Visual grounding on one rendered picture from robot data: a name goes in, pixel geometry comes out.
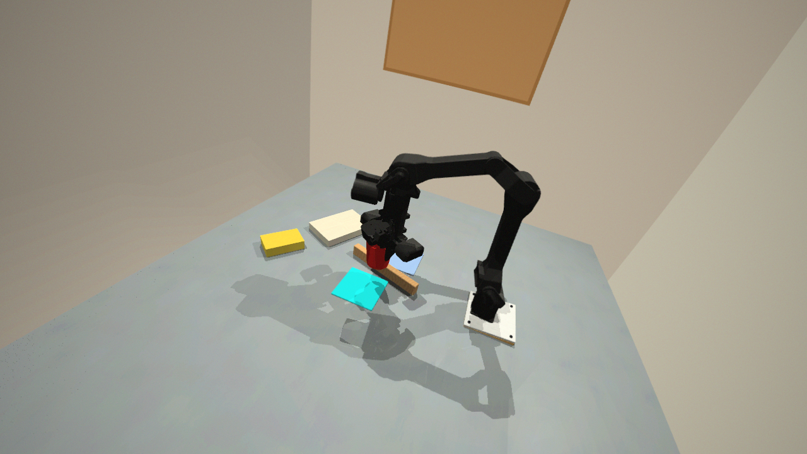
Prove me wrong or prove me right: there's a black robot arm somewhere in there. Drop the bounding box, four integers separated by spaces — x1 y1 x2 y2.
351 151 541 323

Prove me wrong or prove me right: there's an orange wooden plank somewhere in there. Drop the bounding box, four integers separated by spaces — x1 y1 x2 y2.
353 244 419 295

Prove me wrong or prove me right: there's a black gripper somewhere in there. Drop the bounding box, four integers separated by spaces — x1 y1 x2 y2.
360 208 424 262

